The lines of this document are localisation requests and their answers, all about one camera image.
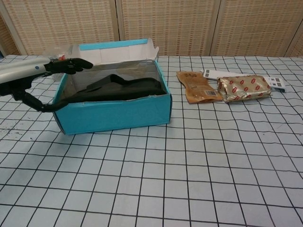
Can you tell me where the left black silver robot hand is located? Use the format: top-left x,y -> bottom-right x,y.
0,57 -> 94,114

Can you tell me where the blue cardboard shoe box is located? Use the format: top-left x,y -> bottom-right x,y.
52,37 -> 171,135

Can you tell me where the clear bag with red parts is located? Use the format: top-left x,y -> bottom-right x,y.
46,47 -> 73,62

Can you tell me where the woven bamboo folding screen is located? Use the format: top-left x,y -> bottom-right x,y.
0,0 -> 303,58

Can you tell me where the brown snack pouch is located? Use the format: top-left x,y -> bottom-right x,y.
176,70 -> 223,105

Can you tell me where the blue checkered tablecloth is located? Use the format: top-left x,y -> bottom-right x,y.
0,54 -> 303,227

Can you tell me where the white paper strip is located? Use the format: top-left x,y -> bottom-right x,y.
207,75 -> 287,93
204,69 -> 285,83

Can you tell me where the gold foil packet red print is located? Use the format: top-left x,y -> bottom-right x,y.
216,74 -> 272,104

